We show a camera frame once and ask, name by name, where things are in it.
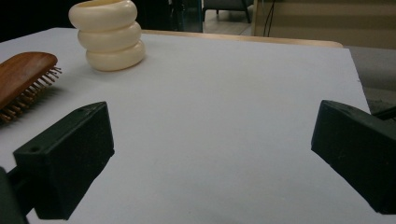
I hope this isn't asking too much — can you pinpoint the black cabinet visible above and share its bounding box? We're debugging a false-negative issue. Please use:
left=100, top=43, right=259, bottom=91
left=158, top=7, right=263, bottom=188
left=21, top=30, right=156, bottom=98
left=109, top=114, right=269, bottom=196
left=134, top=0, right=204, bottom=33

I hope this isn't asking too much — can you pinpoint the dark chair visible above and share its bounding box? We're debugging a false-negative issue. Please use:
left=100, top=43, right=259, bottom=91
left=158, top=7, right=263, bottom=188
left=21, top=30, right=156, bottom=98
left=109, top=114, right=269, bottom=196
left=202, top=0, right=255, bottom=24

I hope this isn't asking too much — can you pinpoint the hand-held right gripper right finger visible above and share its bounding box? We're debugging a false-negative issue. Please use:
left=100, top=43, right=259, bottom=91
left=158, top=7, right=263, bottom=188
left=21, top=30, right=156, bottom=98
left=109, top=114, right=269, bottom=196
left=310, top=99, right=396, bottom=216

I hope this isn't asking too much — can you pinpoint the cream ribbed cup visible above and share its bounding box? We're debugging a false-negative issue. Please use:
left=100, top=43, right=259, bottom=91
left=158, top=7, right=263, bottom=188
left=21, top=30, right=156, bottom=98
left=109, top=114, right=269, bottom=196
left=68, top=0, right=147, bottom=73

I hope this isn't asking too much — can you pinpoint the wooden hairbrush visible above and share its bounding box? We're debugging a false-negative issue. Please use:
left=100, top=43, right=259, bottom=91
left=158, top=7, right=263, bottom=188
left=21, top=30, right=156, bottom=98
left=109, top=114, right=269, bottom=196
left=0, top=51, right=63, bottom=123

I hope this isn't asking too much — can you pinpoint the black hanging cable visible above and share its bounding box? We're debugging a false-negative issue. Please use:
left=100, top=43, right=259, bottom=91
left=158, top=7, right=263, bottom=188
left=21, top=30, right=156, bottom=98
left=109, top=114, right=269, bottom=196
left=262, top=0, right=276, bottom=37

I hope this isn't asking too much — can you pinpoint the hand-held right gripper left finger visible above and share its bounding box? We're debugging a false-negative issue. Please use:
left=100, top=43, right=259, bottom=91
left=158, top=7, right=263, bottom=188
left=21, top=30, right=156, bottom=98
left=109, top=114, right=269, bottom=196
left=12, top=101, right=116, bottom=221

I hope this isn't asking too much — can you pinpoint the white board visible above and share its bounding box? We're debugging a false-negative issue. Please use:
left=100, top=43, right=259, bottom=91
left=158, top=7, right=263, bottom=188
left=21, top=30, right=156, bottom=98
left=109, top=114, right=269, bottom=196
left=0, top=27, right=396, bottom=224

